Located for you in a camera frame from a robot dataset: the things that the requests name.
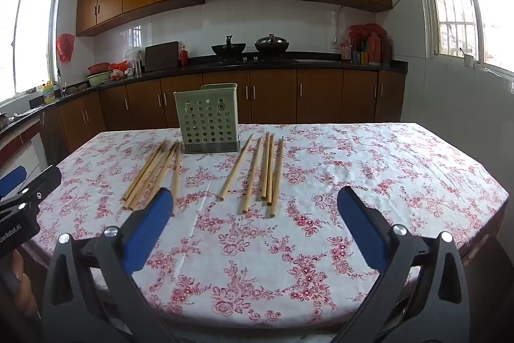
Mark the wooden chopstick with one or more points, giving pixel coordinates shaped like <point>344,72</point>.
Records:
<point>266,166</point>
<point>252,176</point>
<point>148,176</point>
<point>278,176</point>
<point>271,174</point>
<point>151,182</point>
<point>144,170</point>
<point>178,170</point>
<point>166,166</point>
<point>236,167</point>

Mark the red floral tablecloth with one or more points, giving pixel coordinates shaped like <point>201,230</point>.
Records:
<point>281,266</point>

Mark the lidded dark wok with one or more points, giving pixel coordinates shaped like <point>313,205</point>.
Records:
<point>272,43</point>

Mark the hanging red plastic bag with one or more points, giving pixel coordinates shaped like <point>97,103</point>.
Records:
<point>65,47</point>

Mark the steel thermos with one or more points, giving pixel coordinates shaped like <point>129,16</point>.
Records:
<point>138,65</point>

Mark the person's left hand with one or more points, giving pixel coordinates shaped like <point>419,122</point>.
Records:
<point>29,292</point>

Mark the white cup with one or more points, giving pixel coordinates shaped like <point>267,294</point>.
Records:
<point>468,59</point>

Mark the green perforated chopstick holder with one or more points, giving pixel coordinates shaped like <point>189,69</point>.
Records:
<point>207,96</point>

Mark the metal faucet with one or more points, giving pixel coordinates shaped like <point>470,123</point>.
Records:
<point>60,80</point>

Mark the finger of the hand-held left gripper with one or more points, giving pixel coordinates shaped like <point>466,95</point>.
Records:
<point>46,178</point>
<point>11,179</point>

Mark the dark cutting board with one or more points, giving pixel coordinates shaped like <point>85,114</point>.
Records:
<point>162,57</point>

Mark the sliding window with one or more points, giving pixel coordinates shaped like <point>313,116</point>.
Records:
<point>28,41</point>

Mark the red basin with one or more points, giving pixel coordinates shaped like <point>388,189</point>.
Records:
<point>98,68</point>

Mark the yellow detergent bottle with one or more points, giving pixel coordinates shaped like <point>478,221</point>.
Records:
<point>48,93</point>

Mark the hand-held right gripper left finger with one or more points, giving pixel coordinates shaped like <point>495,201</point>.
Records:
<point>148,230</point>

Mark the red bags on counter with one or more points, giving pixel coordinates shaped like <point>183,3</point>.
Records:
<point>367,30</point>

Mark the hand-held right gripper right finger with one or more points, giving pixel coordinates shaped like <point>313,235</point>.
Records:
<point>361,230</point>

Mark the red bottle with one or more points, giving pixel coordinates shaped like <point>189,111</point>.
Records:
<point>184,55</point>

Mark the green basin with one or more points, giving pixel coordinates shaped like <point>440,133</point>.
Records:
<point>98,79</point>

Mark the black kitchen countertop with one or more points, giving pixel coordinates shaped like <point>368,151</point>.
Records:
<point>321,63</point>

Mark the cluster of condiment bottles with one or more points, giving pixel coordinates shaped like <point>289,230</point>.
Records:
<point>373,51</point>

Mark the black wok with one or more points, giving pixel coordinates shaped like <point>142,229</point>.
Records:
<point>229,49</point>

